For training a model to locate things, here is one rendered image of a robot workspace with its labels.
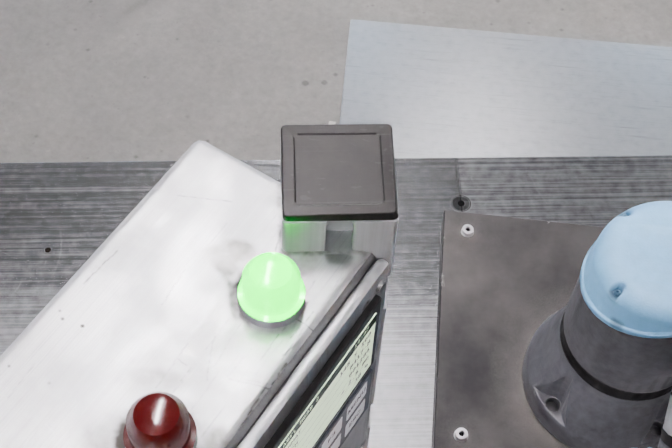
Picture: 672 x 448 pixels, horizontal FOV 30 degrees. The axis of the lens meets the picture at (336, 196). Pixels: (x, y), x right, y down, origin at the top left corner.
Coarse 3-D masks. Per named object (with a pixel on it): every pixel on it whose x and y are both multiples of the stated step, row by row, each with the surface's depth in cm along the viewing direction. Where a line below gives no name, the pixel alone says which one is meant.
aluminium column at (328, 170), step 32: (288, 128) 50; (320, 128) 50; (352, 128) 50; (384, 128) 50; (288, 160) 49; (320, 160) 49; (352, 160) 49; (384, 160) 49; (288, 192) 48; (320, 192) 48; (352, 192) 48; (384, 192) 48; (288, 224) 48; (320, 224) 48; (352, 224) 50; (384, 224) 48; (384, 256) 50; (384, 320) 55
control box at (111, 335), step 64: (192, 192) 51; (256, 192) 51; (128, 256) 49; (192, 256) 49; (320, 256) 50; (64, 320) 48; (128, 320) 48; (192, 320) 48; (320, 320) 48; (0, 384) 46; (64, 384) 46; (128, 384) 46; (192, 384) 46; (256, 384) 46
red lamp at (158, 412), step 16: (144, 400) 43; (160, 400) 43; (176, 400) 44; (128, 416) 43; (144, 416) 43; (160, 416) 43; (176, 416) 43; (128, 432) 43; (144, 432) 43; (160, 432) 43; (176, 432) 43; (192, 432) 44
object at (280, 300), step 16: (256, 256) 47; (272, 256) 47; (256, 272) 47; (272, 272) 46; (288, 272) 47; (240, 288) 48; (256, 288) 46; (272, 288) 46; (288, 288) 46; (304, 288) 48; (240, 304) 48; (256, 304) 47; (272, 304) 47; (288, 304) 47; (304, 304) 48; (256, 320) 47; (272, 320) 47; (288, 320) 48
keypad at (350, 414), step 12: (360, 384) 56; (360, 396) 57; (348, 408) 56; (360, 408) 58; (336, 420) 55; (348, 420) 57; (336, 432) 56; (348, 432) 59; (324, 444) 55; (336, 444) 57
